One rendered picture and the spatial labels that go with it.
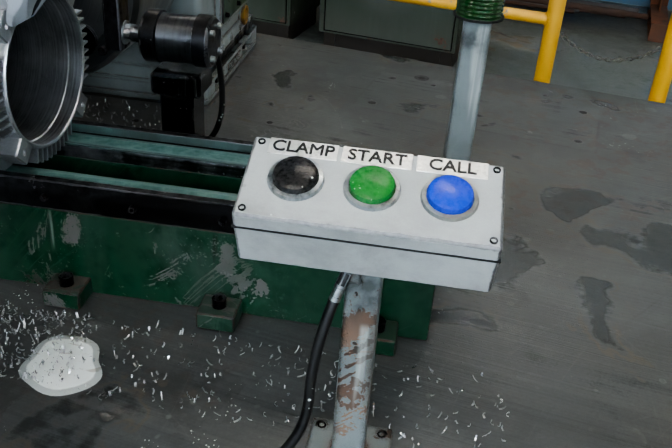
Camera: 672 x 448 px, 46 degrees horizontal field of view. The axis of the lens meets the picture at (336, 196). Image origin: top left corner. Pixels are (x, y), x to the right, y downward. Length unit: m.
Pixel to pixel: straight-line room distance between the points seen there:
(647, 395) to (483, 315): 0.18
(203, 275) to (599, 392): 0.40
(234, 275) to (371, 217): 0.33
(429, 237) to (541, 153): 0.76
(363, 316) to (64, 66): 0.49
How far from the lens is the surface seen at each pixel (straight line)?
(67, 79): 0.92
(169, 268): 0.82
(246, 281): 0.80
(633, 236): 1.07
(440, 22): 3.84
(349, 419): 0.64
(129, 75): 1.32
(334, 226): 0.49
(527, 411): 0.76
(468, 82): 1.05
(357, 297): 0.56
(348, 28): 3.97
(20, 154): 0.82
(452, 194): 0.50
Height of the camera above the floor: 1.31
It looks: 29 degrees down
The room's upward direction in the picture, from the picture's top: 4 degrees clockwise
